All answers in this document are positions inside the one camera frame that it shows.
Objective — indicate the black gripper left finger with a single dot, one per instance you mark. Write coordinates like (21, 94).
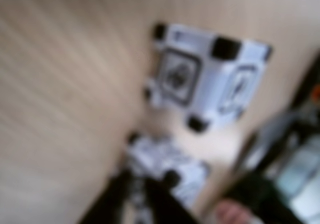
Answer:
(115, 199)

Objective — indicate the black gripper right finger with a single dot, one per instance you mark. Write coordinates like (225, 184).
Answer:
(165, 209)

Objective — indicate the white cube crossed-lines glyph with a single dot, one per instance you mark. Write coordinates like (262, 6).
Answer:
(155, 159)

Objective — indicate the white cube interlocked-hooks glyph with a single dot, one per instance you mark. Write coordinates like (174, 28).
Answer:
(212, 89)

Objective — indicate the person's hand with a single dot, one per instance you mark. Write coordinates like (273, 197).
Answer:
(235, 212)

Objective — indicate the dark flat panel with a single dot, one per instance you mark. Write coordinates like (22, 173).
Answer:
(252, 184)

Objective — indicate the clear plastic box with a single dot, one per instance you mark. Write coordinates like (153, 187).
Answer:
(300, 169)

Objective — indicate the black device with orange parts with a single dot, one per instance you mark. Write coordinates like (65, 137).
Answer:
(308, 84)

